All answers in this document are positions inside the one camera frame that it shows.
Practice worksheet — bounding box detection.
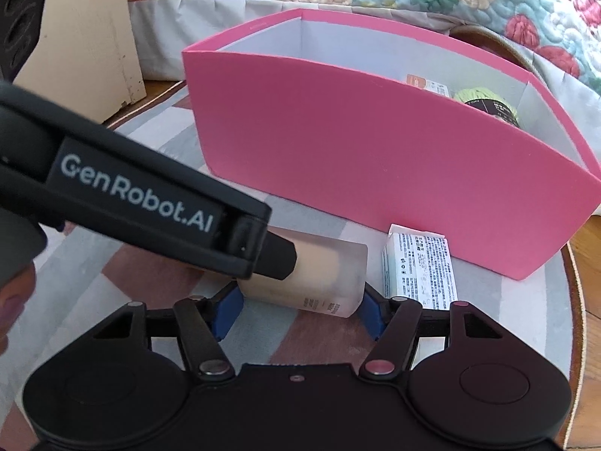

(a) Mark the pink paper box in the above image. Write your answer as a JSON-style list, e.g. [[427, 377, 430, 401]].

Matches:
[[182, 8, 601, 281]]

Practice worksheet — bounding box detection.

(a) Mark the green yarn ball black label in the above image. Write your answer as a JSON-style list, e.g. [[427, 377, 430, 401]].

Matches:
[[452, 85, 523, 129]]

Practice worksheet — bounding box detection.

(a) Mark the white bed skirt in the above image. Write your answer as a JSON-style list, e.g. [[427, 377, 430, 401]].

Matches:
[[128, 0, 601, 151]]

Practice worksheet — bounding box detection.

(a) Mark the black speaker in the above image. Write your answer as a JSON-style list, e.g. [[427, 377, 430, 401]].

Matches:
[[0, 0, 62, 83]]

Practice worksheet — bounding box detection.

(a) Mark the orange white tissue pack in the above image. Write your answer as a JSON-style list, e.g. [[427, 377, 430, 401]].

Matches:
[[405, 73, 452, 98]]

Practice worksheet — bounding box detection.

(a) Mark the cream wooden cabinet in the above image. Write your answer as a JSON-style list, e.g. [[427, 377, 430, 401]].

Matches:
[[14, 0, 147, 124]]

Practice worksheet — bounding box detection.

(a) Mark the small white printed packet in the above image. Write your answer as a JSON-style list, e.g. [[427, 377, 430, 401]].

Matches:
[[381, 224, 459, 312]]

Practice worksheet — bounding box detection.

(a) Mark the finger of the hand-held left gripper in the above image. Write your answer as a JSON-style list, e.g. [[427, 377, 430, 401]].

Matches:
[[256, 230, 297, 279]]

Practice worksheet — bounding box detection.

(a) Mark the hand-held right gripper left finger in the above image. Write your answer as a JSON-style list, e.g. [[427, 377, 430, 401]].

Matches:
[[94, 282, 245, 377]]

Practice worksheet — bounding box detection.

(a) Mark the beige foundation bottle gold cap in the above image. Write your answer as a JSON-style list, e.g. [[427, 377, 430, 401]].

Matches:
[[237, 228, 368, 319]]

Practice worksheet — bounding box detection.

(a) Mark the round checked rug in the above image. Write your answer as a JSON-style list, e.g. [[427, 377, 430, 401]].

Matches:
[[0, 80, 587, 433]]

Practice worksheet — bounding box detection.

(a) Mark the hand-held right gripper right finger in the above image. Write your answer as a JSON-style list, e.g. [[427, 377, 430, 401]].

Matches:
[[359, 282, 505, 377]]

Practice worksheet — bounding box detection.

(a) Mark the person's left hand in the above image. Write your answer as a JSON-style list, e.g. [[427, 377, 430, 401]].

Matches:
[[0, 263, 37, 355]]

